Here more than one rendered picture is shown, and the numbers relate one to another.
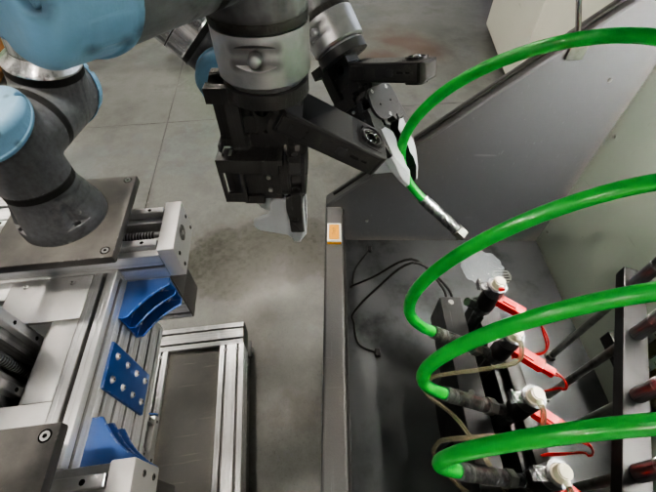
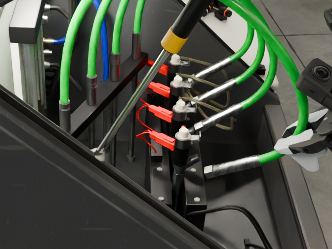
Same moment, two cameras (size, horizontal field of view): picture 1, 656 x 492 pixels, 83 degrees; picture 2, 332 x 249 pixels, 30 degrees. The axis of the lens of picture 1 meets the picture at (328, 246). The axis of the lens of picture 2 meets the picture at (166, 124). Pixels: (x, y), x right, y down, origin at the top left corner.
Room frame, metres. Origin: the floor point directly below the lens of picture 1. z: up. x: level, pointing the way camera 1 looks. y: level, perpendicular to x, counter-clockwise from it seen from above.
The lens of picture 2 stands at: (1.13, -0.37, 1.75)
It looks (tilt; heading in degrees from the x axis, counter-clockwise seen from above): 37 degrees down; 174
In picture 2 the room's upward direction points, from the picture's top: 5 degrees clockwise
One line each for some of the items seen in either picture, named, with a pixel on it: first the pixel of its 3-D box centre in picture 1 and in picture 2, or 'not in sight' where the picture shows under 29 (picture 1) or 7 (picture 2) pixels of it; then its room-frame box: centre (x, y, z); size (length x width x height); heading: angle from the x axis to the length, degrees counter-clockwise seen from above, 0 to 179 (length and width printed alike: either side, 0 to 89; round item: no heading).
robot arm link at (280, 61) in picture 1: (262, 51); not in sight; (0.30, 0.05, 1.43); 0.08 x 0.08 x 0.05
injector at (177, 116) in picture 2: (480, 364); (181, 152); (0.22, -0.24, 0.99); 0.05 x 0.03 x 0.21; 90
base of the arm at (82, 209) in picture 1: (51, 197); not in sight; (0.49, 0.51, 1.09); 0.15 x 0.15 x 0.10
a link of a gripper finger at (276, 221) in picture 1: (279, 223); not in sight; (0.29, 0.06, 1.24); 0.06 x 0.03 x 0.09; 90
